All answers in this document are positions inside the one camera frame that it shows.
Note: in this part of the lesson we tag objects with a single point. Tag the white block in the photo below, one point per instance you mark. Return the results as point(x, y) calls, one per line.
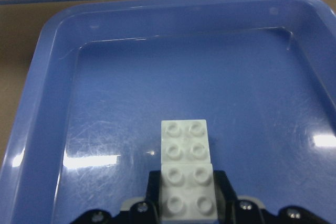
point(184, 141)
point(187, 194)

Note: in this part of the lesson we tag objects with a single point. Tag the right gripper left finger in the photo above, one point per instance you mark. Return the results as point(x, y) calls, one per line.
point(146, 210)

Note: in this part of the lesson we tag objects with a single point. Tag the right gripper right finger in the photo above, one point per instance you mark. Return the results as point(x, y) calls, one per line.
point(234, 209)

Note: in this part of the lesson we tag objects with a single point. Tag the blue plastic tray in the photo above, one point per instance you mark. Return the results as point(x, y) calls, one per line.
point(104, 75)

